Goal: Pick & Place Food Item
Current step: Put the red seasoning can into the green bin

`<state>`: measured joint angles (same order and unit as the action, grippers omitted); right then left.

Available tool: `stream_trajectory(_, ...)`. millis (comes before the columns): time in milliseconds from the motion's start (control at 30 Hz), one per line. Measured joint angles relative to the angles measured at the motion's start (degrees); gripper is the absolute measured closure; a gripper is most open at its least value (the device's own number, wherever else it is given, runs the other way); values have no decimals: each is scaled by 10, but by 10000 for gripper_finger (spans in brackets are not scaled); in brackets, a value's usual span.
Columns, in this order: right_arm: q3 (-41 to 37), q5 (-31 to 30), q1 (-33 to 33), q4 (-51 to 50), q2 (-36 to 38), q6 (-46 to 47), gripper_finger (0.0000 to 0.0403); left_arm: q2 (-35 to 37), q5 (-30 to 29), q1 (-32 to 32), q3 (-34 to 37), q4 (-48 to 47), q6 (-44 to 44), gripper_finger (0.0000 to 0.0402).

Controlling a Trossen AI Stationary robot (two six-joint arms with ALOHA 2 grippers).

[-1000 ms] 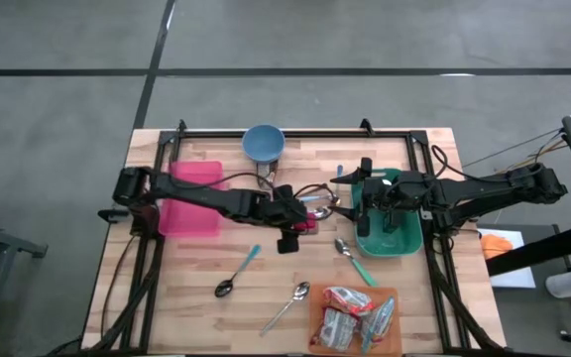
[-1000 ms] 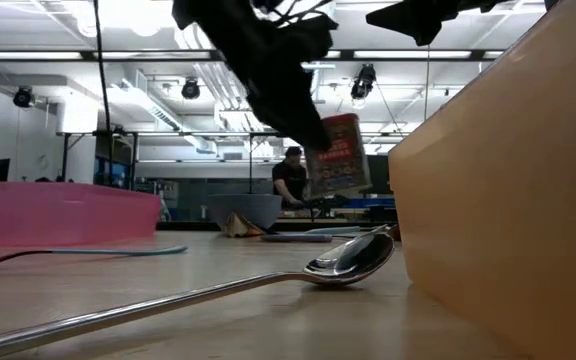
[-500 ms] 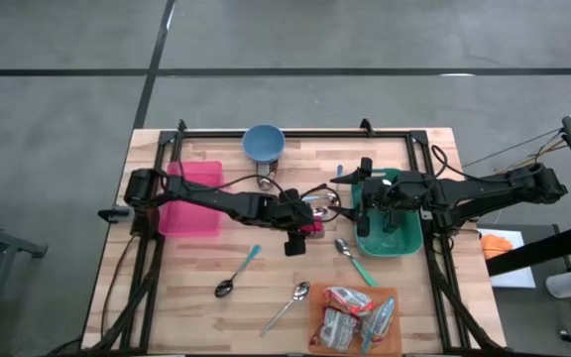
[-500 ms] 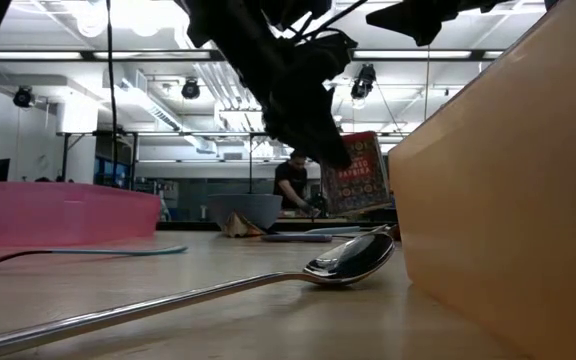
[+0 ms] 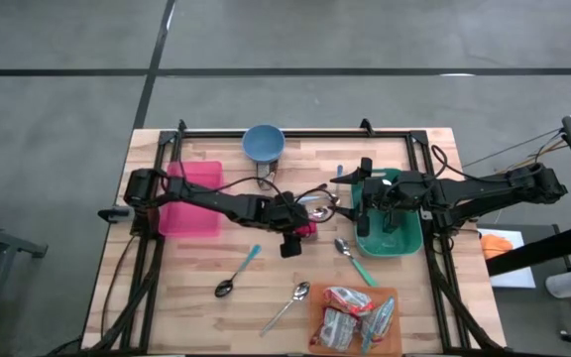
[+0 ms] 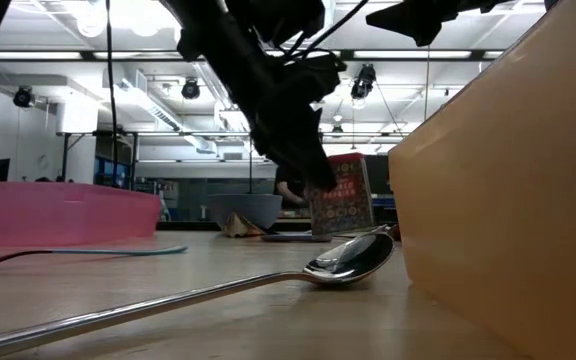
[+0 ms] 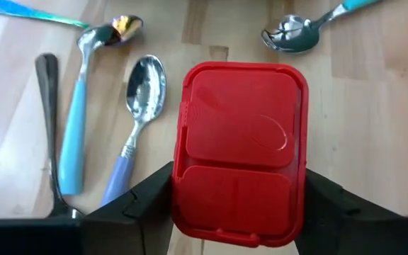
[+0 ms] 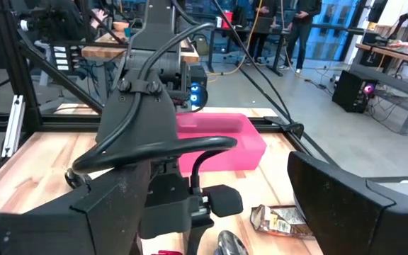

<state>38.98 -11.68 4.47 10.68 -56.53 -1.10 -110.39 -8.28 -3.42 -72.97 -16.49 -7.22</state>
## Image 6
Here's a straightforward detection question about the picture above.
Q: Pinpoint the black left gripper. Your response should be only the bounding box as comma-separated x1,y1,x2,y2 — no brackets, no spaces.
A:
246,53,347,193

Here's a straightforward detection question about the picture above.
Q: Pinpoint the black ceiling light beam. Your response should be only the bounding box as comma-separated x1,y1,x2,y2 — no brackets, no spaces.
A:
0,48,507,63

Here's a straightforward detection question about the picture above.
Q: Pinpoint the person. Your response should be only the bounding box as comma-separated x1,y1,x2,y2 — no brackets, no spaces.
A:
273,163,310,209

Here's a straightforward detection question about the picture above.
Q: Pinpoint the blue bowl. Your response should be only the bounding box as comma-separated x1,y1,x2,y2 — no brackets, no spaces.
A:
207,193,284,232

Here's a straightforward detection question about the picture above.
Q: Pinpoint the black ceiling spotlight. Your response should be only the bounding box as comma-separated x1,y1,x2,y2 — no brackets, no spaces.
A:
350,63,378,101
12,85,35,109
180,78,202,101

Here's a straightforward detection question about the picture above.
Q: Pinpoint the brown foil pouch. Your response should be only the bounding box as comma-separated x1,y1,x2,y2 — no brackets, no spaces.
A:
223,210,270,239

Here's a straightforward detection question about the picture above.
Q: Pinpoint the all silver metal spoon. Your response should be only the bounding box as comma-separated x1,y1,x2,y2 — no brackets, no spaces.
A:
0,224,397,360

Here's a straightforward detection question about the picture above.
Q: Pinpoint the orange plastic bin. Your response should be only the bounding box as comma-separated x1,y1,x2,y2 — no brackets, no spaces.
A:
387,0,576,360

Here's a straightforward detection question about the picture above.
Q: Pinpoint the pink plastic bin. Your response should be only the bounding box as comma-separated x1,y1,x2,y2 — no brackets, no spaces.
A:
0,181,162,247

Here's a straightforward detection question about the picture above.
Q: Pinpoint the silver spoon purple handle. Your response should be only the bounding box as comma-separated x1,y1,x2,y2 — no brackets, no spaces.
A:
261,232,334,244

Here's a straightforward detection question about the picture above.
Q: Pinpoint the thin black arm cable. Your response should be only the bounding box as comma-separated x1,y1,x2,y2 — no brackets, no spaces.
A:
104,0,120,191

